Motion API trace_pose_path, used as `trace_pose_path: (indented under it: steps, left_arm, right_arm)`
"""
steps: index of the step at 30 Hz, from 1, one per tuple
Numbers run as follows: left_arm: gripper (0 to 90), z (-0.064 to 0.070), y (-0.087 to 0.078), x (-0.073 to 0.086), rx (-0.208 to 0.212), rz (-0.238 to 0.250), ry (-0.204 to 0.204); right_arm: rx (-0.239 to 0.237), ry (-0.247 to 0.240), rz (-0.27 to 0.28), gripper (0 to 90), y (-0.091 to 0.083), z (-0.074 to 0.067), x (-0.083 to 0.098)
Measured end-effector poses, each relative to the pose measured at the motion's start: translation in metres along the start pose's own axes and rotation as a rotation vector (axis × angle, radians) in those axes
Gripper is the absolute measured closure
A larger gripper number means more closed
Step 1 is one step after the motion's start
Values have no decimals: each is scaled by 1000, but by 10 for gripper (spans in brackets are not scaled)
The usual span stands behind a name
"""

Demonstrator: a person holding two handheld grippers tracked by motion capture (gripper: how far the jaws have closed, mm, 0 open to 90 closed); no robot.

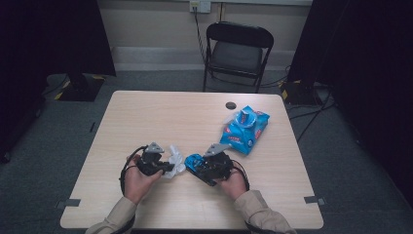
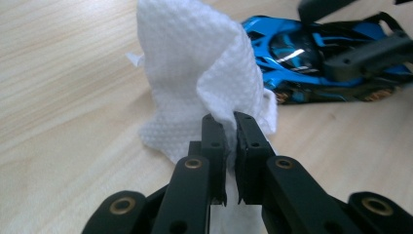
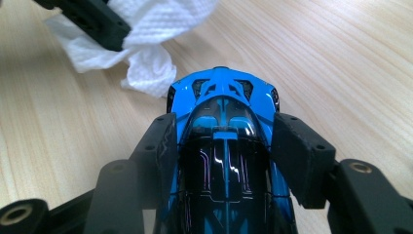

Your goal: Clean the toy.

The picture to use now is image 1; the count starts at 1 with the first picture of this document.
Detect right hand-held gripper cable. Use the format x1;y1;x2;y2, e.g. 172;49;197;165
231;159;286;234

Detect white wet wipe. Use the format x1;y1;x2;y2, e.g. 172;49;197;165
162;144;187;179

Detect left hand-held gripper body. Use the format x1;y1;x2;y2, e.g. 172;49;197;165
135;141;166;177

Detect black curtain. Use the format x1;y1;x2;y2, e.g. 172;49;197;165
286;0;413;209
0;0;117;164

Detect black wall socket cable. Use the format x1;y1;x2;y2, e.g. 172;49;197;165
193;7;207;64

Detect black folding chair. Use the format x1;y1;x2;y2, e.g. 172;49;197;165
203;20;275;95

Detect person's left hand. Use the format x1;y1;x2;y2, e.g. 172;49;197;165
124;154;163;205

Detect grey tape piece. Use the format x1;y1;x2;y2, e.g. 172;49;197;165
56;198;82;210
304;195;326;207

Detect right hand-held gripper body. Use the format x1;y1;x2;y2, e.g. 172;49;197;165
204;143;235;181

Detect white wall socket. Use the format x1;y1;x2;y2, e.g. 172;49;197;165
189;0;212;14

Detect black floor cables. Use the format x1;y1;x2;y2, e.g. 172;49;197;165
288;87;337;144

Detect person's right hand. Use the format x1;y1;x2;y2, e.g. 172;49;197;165
214;169;247;202

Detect black stand base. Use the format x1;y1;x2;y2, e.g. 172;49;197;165
57;72;105;102
280;79;322;106

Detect blue wet wipes packet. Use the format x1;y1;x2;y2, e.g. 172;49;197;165
219;105;271;156

